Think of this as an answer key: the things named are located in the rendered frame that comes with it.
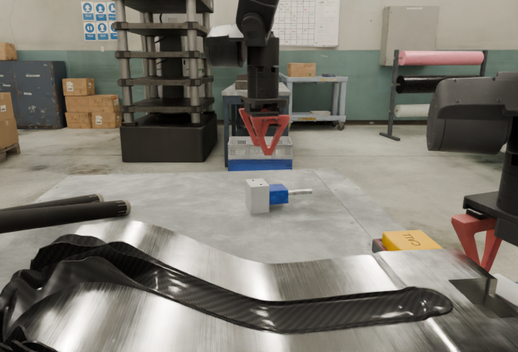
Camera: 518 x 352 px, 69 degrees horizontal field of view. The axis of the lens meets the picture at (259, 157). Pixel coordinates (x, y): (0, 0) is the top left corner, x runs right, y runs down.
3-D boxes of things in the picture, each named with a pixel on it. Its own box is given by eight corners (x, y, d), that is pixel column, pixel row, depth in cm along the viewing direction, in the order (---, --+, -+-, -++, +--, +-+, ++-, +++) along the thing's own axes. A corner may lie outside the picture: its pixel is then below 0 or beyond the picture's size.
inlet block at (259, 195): (306, 199, 79) (307, 174, 78) (315, 207, 74) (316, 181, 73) (245, 205, 76) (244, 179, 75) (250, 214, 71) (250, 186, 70)
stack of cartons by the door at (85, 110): (123, 125, 672) (119, 78, 652) (116, 129, 640) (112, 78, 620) (75, 125, 673) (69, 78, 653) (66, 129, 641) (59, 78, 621)
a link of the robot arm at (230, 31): (260, 16, 57) (270, -11, 62) (190, 18, 59) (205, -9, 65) (270, 81, 66) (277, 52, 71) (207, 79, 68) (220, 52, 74)
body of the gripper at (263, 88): (251, 112, 64) (251, 66, 62) (240, 104, 73) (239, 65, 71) (288, 110, 65) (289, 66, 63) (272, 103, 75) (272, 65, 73)
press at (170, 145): (220, 136, 571) (216, -11, 521) (204, 162, 421) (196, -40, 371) (158, 136, 572) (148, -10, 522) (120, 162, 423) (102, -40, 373)
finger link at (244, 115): (246, 152, 70) (245, 101, 67) (238, 144, 76) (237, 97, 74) (281, 150, 71) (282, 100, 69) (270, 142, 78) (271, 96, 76)
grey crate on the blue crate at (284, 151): (290, 150, 387) (290, 135, 383) (293, 160, 347) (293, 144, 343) (230, 150, 388) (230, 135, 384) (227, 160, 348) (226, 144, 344)
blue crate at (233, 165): (289, 170, 392) (290, 149, 387) (292, 182, 352) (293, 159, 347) (230, 169, 393) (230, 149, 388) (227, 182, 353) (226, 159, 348)
